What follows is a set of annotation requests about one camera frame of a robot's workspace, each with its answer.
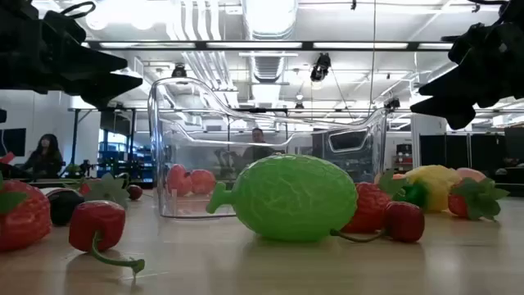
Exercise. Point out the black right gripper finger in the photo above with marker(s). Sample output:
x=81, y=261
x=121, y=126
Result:
x=450, y=110
x=458, y=84

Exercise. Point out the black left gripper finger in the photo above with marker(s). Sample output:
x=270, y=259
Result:
x=110, y=90
x=98, y=61

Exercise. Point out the pink toy peach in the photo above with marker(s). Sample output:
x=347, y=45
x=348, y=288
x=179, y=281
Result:
x=471, y=174

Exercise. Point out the clear plastic container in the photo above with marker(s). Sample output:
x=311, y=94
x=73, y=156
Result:
x=157, y=143

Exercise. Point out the yellow toy lemon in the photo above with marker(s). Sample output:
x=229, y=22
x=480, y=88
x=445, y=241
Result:
x=438, y=184

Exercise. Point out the red toy strawberry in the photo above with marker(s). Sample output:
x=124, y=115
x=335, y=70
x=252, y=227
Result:
x=106, y=190
x=24, y=221
x=456, y=205
x=366, y=207

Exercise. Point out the red toy apple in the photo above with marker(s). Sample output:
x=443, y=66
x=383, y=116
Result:
x=178, y=180

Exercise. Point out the dark purple toy plum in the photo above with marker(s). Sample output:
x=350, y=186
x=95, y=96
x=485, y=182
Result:
x=63, y=207

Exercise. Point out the light green toy melon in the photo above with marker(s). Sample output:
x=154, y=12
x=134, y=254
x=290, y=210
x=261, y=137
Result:
x=290, y=196

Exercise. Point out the black partition panels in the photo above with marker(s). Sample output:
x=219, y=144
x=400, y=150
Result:
x=458, y=149

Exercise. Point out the white pillar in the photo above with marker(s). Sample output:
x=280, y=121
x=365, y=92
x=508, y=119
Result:
x=414, y=155

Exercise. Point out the blue storage shelf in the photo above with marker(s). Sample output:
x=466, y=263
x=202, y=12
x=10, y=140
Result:
x=107, y=157

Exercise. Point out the person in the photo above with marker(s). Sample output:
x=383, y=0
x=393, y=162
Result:
x=45, y=157
x=258, y=151

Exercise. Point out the red flat board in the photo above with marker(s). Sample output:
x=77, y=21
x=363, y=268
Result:
x=6, y=158

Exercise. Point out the black background rig frame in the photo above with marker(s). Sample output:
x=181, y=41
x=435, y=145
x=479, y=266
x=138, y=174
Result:
x=75, y=135

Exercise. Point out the black wall monitor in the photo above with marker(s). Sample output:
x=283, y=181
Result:
x=12, y=142

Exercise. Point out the black overhead camera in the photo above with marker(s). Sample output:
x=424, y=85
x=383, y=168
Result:
x=320, y=67

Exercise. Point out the silver ceiling duct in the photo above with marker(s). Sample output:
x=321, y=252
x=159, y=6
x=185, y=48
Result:
x=268, y=16

